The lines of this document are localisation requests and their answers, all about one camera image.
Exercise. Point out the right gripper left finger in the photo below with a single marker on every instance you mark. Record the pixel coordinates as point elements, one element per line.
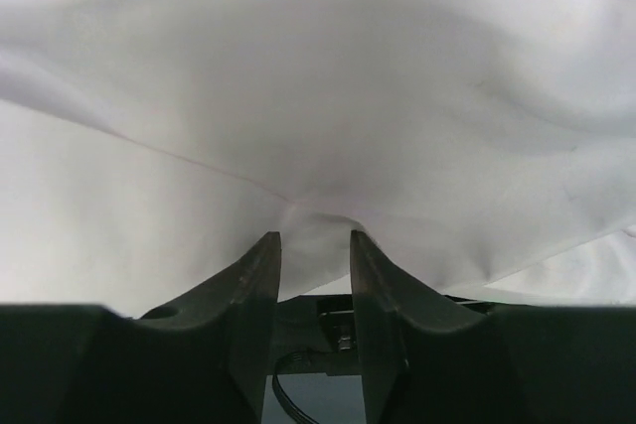
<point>200,358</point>

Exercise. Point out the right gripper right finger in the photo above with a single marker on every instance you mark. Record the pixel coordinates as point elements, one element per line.
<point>427,359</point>

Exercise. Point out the white long sleeve shirt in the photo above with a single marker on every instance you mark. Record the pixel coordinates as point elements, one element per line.
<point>486,146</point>

